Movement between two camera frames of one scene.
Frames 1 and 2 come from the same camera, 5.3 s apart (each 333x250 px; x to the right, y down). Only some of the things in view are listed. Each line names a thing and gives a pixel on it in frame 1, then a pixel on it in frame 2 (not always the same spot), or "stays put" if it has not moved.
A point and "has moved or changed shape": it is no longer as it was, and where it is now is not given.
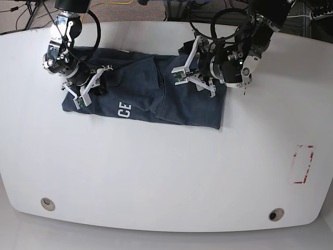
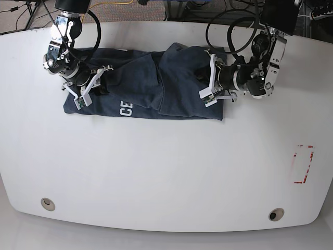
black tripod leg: (29, 7) stays put
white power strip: (320, 15) stays put
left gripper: (204, 61) to (226, 77)
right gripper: (82, 77) stays put
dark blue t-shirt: (142, 84) has moved or changed shape
